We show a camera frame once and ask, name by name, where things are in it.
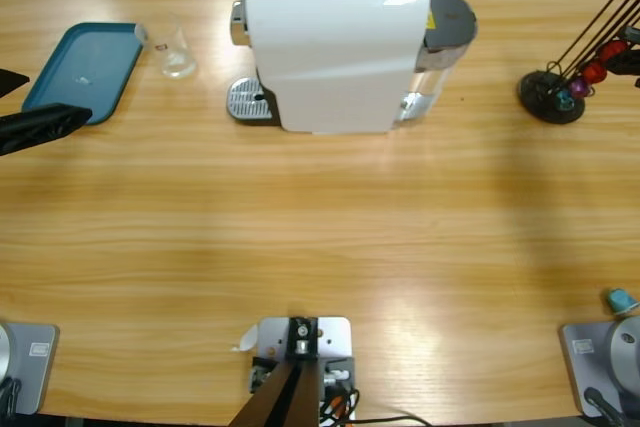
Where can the clear glass cup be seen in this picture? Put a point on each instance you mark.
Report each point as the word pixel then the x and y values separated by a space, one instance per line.
pixel 172 54

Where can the dark camera post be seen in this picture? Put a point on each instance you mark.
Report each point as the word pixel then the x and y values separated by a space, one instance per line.
pixel 285 397

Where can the clear water tank black lid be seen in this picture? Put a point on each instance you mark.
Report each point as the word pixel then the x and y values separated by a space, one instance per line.
pixel 452 17

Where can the white capsule coffee machine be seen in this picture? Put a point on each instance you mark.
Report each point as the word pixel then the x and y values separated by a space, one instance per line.
pixel 340 57

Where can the teal capsule with dark rim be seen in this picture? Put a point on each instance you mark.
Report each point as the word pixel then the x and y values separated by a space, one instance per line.
pixel 565 102

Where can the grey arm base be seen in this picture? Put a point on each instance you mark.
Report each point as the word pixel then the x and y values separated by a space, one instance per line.
pixel 582 367
pixel 37 362

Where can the orange-red coffee capsule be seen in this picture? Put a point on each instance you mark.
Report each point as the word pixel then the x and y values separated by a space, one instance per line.
pixel 595 72

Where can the white mount block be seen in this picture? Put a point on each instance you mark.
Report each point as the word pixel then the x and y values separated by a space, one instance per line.
pixel 332 337

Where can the light blue coffee capsule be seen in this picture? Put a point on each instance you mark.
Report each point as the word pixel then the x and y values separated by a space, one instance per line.
pixel 621 302

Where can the red coffee capsule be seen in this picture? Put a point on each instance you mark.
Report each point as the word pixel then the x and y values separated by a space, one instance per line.
pixel 611 51

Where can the teal plastic tray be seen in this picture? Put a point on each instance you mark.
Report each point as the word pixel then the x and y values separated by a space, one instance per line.
pixel 80 67

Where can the white paper tab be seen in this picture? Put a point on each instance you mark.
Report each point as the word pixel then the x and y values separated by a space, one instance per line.
pixel 247 339

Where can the purple coffee capsule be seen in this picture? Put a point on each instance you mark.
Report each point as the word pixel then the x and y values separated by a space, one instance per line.
pixel 580 89

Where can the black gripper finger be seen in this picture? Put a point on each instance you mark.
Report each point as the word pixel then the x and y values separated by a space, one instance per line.
pixel 40 124
pixel 10 82
pixel 629 63
pixel 632 34

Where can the black capsule holder with rods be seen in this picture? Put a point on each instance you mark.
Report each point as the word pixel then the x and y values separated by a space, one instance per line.
pixel 540 97

